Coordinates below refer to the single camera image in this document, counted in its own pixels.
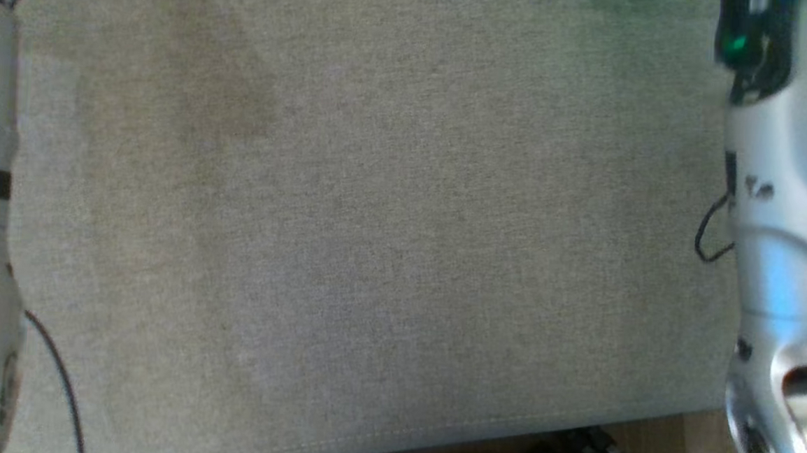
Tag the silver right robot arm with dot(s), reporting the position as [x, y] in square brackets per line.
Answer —
[792, 292]

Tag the grey and yellow sofa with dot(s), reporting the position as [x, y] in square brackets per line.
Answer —
[376, 218]

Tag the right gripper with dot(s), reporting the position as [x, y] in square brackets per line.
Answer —
[764, 52]

